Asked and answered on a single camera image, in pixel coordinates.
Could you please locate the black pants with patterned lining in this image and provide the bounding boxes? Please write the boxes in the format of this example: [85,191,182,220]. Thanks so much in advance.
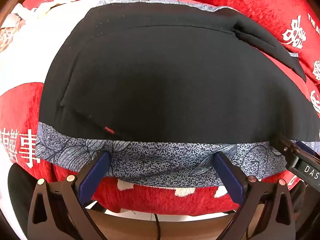
[36,1,319,187]

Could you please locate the pile of clothes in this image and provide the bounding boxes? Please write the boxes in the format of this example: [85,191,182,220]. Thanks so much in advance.
[1,3,32,52]

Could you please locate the black cable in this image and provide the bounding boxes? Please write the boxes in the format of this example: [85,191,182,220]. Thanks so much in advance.
[153,213,162,240]

